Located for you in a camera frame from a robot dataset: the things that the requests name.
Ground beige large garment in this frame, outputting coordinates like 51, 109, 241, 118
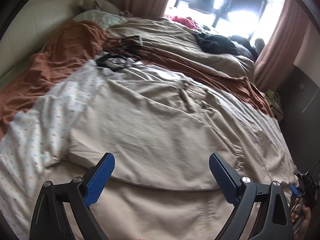
68, 80, 277, 191

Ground black clothes pile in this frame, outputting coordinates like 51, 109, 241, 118
193, 33, 258, 62

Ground right hand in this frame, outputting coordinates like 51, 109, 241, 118
291, 198, 311, 240

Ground white floral bed sheet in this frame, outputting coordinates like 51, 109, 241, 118
1, 61, 297, 239

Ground bedside table with items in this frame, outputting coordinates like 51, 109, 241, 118
264, 89, 284, 122

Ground pink curtain right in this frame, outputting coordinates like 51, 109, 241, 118
254, 0, 309, 91

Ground rust brown blanket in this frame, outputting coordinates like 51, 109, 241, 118
1, 20, 273, 137

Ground beige duvet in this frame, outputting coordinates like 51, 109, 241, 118
106, 17, 254, 82

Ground pink red garment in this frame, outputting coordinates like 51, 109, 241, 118
165, 15, 199, 30

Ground pale green pillow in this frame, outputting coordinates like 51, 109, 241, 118
73, 10, 127, 29

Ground cream padded headboard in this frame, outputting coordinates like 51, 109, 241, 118
1, 0, 80, 76

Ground plush toy on headboard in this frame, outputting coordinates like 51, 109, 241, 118
78, 0, 120, 15

